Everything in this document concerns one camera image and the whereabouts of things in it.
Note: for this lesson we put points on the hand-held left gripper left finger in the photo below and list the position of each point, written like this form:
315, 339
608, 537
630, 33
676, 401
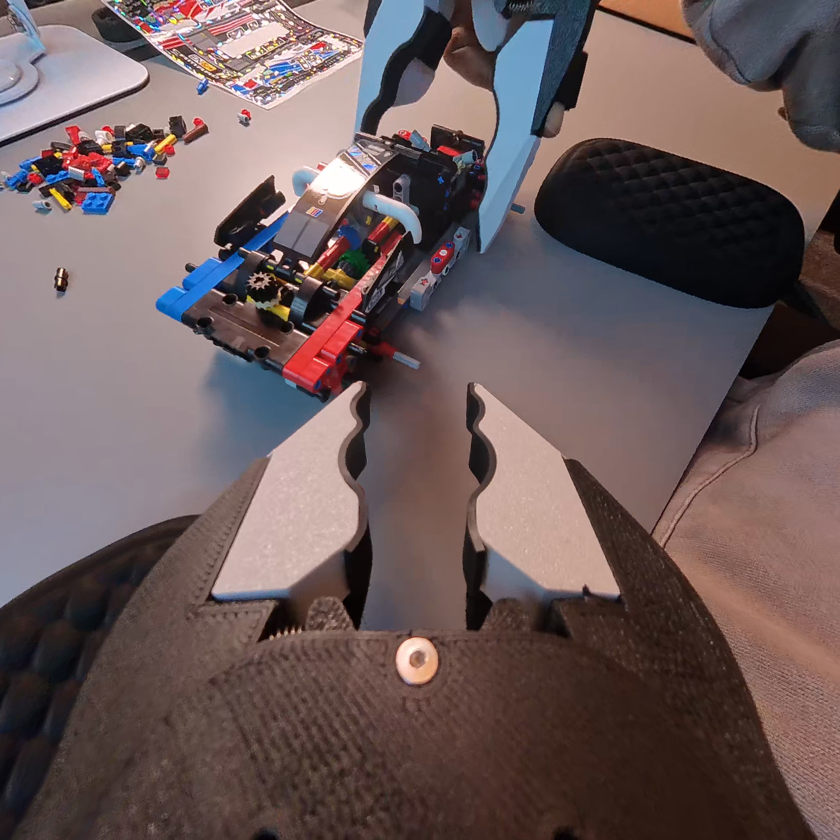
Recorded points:
289, 525

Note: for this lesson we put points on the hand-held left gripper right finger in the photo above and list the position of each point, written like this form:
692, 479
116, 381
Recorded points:
544, 525

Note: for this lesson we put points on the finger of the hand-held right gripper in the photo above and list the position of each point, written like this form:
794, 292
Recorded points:
387, 46
515, 131

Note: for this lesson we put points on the lego race car model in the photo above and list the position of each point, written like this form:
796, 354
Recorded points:
328, 249

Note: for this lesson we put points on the person's right forearm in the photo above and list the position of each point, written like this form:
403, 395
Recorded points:
774, 59

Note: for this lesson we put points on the black lego tire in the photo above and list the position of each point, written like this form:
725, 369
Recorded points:
118, 25

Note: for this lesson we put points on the pile of small lego pieces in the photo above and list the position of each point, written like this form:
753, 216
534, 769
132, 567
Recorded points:
92, 164

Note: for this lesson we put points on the black lego pin connector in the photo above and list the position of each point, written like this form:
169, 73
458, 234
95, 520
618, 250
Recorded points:
61, 279

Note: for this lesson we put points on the person's right hand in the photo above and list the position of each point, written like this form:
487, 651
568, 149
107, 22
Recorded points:
472, 62

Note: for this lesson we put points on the holographic sticker sheet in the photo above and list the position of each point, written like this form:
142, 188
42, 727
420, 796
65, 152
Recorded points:
249, 46

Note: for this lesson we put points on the black quilted armrest pad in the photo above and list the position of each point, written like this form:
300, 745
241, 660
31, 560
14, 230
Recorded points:
669, 223
52, 643

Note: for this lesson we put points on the person's sweatshirt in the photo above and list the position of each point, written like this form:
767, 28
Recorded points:
754, 590

